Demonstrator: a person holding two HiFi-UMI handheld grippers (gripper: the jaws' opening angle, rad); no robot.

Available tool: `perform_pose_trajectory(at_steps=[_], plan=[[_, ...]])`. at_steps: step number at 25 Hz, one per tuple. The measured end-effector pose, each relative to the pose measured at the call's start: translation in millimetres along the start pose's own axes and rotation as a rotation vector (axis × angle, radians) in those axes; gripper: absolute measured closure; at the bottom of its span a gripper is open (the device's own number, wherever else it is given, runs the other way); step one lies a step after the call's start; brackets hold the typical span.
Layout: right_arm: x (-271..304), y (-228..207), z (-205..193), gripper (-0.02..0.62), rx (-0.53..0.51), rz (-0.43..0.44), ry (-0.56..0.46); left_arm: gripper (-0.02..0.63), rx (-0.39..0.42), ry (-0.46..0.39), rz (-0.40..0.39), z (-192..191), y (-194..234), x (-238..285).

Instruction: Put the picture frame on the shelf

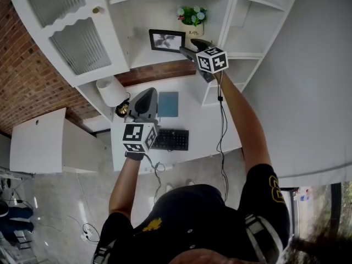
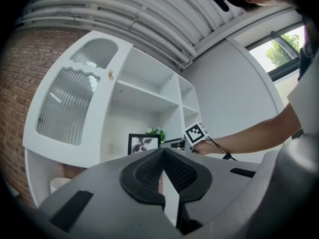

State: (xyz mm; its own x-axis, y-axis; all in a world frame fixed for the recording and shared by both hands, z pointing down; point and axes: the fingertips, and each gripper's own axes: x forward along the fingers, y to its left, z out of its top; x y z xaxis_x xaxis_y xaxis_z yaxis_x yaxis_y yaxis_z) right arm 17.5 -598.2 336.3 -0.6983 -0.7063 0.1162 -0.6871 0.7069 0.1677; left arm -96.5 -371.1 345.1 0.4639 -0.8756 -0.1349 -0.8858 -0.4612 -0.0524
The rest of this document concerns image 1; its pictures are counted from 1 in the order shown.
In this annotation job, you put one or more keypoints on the black picture frame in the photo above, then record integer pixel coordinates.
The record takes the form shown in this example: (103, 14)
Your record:
(166, 40)

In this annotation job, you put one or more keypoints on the white side cabinet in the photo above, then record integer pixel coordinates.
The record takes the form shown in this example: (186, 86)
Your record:
(35, 142)

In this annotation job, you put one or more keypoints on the person's left forearm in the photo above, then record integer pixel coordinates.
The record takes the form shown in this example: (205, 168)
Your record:
(123, 188)

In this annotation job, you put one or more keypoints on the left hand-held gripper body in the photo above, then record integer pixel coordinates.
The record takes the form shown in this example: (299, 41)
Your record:
(133, 133)

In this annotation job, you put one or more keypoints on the black keyboard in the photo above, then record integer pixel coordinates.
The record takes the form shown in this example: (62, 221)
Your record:
(173, 139)

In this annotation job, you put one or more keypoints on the white shelf compartment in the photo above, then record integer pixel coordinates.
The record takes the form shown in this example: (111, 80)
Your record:
(143, 56)

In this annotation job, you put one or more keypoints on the potted flowers in white pot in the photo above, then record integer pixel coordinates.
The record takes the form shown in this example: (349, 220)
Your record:
(196, 32)

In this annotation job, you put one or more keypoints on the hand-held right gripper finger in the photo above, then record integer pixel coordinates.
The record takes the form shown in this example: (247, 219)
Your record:
(188, 54)
(201, 45)

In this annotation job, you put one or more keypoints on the white shade table lamp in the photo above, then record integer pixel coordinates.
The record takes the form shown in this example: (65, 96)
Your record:
(110, 91)

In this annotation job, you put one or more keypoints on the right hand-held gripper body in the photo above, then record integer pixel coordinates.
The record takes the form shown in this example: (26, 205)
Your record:
(213, 60)

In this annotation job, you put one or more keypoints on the black framed window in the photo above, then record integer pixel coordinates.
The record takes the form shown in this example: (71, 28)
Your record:
(316, 216)

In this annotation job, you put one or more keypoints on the brass door knob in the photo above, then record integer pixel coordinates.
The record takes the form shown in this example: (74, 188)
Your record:
(96, 10)

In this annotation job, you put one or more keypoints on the white ribbed glass cabinet door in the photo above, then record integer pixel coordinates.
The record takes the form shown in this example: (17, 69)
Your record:
(109, 37)

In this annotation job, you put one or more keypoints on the white open shelf tower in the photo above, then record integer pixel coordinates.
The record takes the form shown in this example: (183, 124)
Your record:
(244, 37)

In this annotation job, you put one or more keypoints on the teal notebook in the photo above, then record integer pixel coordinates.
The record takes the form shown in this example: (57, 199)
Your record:
(168, 104)

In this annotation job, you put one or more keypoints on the person in dark shirt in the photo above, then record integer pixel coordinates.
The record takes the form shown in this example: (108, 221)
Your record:
(192, 219)

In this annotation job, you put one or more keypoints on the person's right forearm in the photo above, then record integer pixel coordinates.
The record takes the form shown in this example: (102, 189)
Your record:
(244, 125)

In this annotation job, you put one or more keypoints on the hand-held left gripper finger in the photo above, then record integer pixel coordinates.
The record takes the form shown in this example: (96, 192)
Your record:
(154, 103)
(132, 107)

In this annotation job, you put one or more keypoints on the person's right white shoe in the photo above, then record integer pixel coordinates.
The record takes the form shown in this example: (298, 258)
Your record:
(190, 182)

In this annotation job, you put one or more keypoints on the white desk with shelving unit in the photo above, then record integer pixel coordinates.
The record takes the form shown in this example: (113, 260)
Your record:
(198, 120)

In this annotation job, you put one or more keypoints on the white power strip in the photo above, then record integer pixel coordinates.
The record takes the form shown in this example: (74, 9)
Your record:
(86, 235)

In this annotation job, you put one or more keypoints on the grey metal rail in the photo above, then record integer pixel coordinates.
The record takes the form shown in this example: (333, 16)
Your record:
(15, 173)

